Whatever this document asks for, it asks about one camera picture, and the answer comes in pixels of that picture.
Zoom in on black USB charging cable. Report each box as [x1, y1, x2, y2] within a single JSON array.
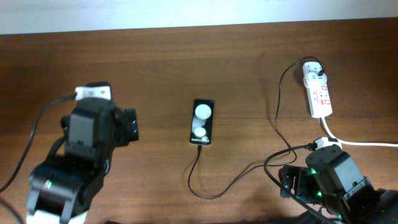
[[187, 55, 326, 200]]

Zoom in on black Galaxy flip phone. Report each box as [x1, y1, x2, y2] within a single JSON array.
[[189, 99, 215, 146]]

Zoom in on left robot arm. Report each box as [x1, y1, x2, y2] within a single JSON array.
[[25, 82, 139, 223]]

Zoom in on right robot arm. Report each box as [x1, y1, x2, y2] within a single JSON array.
[[279, 144, 397, 224]]

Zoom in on white charger adapter plug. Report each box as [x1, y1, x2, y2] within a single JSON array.
[[303, 70, 327, 88]]

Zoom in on white power strip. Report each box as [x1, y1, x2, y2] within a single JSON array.
[[303, 62, 333, 118]]

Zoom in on white power strip cord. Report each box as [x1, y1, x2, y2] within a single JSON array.
[[319, 116, 398, 147]]

